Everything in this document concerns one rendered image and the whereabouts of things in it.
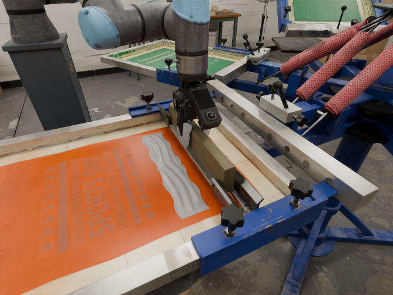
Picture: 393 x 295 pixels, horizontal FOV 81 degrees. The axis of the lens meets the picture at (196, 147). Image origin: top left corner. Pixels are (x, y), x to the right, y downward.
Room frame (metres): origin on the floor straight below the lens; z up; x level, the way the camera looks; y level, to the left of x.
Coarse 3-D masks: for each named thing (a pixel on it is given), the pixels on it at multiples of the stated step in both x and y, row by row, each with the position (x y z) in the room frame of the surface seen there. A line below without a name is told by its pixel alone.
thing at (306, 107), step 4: (296, 104) 0.71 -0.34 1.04; (300, 104) 0.71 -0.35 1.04; (304, 104) 0.71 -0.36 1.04; (308, 104) 0.71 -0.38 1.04; (304, 108) 0.68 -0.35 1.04; (308, 108) 0.68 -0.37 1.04; (312, 108) 0.68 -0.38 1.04; (316, 108) 0.68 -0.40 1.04; (304, 112) 0.66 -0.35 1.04; (308, 112) 0.66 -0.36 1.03; (312, 112) 0.67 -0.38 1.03; (308, 116) 0.67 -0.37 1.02; (312, 116) 0.68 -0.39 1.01; (308, 120) 0.67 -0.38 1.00; (312, 120) 0.68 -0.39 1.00; (284, 124) 0.62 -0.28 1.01; (288, 124) 0.63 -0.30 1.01
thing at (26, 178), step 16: (160, 128) 0.69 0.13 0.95; (96, 144) 0.60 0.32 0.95; (112, 144) 0.60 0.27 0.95; (128, 144) 0.60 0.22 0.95; (176, 144) 0.60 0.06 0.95; (32, 160) 0.51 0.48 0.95; (48, 160) 0.51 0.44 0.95; (64, 160) 0.51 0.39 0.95; (144, 160) 0.51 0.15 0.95; (0, 176) 0.45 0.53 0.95; (16, 176) 0.45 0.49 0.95; (32, 176) 0.45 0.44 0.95; (0, 192) 0.39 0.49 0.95; (16, 192) 0.39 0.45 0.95; (32, 192) 0.39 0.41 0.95; (0, 208) 0.34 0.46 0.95; (16, 208) 0.34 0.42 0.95
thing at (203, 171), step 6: (174, 126) 0.64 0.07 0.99; (174, 132) 0.60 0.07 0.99; (180, 138) 0.57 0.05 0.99; (186, 150) 0.52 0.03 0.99; (192, 156) 0.48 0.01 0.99; (198, 162) 0.46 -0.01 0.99; (198, 168) 0.44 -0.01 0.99; (204, 168) 0.44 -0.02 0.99; (204, 174) 0.41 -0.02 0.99; (210, 174) 0.41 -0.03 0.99; (210, 180) 0.39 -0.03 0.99
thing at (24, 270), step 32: (160, 192) 0.39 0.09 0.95; (0, 224) 0.30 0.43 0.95; (32, 224) 0.30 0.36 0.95; (160, 224) 0.30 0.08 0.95; (0, 256) 0.23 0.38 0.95; (32, 256) 0.23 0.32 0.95; (64, 256) 0.23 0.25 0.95; (96, 256) 0.23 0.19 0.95; (0, 288) 0.17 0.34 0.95; (32, 288) 0.17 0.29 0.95
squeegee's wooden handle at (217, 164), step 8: (176, 112) 0.62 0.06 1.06; (176, 120) 0.62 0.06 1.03; (176, 128) 0.62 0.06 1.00; (192, 128) 0.52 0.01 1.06; (200, 128) 0.53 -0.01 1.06; (192, 136) 0.51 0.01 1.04; (200, 136) 0.49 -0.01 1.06; (192, 144) 0.51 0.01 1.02; (200, 144) 0.47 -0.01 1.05; (208, 144) 0.45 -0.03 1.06; (200, 152) 0.47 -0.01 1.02; (208, 152) 0.43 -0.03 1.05; (216, 152) 0.42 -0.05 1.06; (200, 160) 0.46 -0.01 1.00; (208, 160) 0.42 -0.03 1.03; (216, 160) 0.39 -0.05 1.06; (224, 160) 0.39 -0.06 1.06; (208, 168) 0.42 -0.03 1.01; (216, 168) 0.39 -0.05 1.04; (224, 168) 0.37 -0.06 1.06; (232, 168) 0.37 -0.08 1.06; (216, 176) 0.39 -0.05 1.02; (224, 176) 0.36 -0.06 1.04; (232, 176) 0.37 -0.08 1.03; (224, 184) 0.36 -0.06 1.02; (232, 184) 0.37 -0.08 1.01
